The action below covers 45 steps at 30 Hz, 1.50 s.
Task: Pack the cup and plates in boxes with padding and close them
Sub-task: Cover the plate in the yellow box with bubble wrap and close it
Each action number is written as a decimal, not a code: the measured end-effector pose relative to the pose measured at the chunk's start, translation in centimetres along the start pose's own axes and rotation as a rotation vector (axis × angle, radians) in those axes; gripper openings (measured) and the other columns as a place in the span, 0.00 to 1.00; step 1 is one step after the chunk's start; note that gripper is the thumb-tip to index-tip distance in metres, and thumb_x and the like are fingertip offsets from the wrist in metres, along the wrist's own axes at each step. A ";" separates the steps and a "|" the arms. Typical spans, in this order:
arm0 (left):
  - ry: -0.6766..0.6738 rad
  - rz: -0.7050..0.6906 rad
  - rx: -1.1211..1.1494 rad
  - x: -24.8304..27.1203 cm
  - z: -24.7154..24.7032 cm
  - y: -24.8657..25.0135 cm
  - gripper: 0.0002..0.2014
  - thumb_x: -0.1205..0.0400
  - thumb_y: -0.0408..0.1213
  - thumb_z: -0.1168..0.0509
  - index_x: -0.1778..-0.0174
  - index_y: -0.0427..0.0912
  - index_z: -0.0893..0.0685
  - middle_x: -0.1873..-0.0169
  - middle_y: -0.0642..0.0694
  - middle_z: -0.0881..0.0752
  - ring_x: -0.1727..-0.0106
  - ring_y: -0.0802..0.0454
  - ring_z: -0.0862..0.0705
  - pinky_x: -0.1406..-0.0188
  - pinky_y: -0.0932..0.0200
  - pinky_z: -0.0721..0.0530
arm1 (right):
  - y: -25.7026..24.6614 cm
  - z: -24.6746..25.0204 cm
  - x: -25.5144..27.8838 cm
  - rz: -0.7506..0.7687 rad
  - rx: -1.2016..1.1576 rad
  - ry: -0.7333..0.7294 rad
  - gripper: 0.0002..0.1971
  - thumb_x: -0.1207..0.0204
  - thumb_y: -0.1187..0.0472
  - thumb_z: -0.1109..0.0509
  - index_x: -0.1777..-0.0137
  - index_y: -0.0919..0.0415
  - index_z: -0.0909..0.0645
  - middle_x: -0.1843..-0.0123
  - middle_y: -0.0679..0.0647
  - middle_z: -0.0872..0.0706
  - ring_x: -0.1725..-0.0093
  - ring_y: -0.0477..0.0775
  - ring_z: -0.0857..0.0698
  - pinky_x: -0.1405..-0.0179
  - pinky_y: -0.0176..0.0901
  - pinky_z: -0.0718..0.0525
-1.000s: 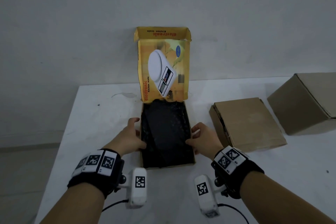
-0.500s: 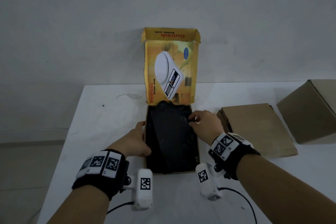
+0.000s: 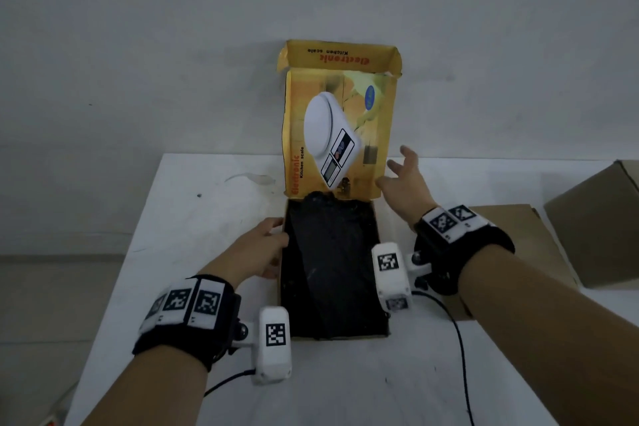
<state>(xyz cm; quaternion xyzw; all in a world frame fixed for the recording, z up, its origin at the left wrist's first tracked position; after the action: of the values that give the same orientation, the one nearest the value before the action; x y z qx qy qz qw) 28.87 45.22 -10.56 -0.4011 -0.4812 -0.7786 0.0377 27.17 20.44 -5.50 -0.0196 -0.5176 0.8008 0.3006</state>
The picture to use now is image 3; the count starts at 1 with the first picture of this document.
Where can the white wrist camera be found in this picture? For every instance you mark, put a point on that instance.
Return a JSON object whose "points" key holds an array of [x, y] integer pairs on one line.
{"points": [[392, 273], [272, 346]]}

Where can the flat brown cardboard sheet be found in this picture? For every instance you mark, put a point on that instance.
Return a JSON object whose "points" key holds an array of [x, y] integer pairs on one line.
{"points": [[524, 231]]}

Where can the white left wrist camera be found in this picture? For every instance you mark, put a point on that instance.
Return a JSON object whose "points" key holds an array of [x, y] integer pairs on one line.
{"points": [[272, 346]]}

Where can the person's right forearm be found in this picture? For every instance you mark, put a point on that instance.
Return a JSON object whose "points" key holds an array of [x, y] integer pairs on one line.
{"points": [[549, 341]]}

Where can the person's left thumb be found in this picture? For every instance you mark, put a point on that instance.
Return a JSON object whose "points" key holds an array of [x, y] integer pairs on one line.
{"points": [[268, 225]]}

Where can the yellow kitchen scale carton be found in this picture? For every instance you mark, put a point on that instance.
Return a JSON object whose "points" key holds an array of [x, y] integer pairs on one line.
{"points": [[339, 116]]}

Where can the clear plastic scrap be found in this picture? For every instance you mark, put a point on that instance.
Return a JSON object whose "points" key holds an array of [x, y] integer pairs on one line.
{"points": [[252, 177]]}

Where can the person's right hand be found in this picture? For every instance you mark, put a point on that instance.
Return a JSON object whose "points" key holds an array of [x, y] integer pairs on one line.
{"points": [[412, 191]]}

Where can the person's right thumb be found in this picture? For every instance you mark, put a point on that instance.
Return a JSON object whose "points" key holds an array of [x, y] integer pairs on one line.
{"points": [[387, 187]]}

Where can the black plastic bag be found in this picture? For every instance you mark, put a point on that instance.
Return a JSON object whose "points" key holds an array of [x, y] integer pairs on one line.
{"points": [[329, 261]]}

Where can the person's left forearm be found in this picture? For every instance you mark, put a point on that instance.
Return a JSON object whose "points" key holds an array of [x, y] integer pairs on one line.
{"points": [[149, 390]]}

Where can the person's left hand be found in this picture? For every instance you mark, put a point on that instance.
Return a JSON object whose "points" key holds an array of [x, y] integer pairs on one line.
{"points": [[247, 253]]}

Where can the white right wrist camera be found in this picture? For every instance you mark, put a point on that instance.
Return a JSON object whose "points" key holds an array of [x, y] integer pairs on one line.
{"points": [[392, 273]]}

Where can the brown cardboard box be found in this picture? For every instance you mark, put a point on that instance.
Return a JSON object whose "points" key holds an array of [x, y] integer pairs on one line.
{"points": [[599, 226]]}

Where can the person's right middle finger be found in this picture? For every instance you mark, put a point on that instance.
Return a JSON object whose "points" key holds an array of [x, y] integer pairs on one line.
{"points": [[409, 157]]}

